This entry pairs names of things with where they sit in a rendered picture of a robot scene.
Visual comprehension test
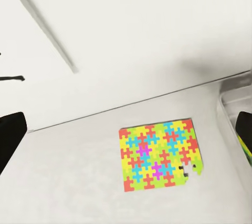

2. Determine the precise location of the jigsaw puzzle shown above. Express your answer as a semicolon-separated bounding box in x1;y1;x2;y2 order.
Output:
119;119;204;192

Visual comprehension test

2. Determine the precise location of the board game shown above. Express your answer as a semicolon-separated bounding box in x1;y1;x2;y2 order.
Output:
237;136;252;166

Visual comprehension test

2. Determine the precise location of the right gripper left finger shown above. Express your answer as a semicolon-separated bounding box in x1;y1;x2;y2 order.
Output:
0;111;27;174

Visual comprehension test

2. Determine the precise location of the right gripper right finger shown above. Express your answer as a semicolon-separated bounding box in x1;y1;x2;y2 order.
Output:
235;111;252;154

